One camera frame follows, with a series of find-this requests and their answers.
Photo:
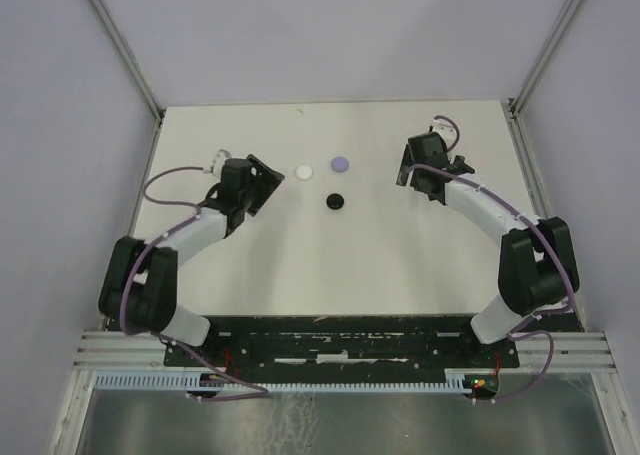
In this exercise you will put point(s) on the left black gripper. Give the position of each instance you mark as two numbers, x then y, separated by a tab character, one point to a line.
275	179

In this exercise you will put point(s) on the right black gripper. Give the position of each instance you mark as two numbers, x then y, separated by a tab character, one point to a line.
403	172

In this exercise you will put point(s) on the white earbud charging case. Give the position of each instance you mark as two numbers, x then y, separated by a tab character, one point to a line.
304	172

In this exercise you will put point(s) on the black earbud charging case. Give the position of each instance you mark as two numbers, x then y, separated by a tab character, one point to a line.
335	201

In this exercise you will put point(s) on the purple earbud charging case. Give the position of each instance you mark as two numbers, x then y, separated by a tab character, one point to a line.
340	164

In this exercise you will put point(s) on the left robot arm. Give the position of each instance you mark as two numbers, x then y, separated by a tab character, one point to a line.
140	288

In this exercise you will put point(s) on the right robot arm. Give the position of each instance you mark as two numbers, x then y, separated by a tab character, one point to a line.
537	272

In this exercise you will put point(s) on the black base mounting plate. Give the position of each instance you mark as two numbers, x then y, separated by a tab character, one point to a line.
240	352

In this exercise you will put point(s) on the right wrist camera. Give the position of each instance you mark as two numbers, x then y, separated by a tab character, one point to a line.
447	131

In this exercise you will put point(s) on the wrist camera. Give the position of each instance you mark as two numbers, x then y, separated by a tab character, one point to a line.
220	160
447	131

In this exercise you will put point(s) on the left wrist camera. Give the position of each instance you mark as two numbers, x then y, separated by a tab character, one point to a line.
220	160

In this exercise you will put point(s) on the left aluminium frame post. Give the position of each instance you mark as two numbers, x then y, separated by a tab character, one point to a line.
126	56

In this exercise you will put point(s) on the aluminium frame post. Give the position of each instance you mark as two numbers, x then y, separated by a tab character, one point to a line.
126	56
560	29

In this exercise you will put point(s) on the aluminium frame rail front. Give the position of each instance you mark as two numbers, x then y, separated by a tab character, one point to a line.
569	353

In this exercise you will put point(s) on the right aluminium frame post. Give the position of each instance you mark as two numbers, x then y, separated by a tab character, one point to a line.
560	29

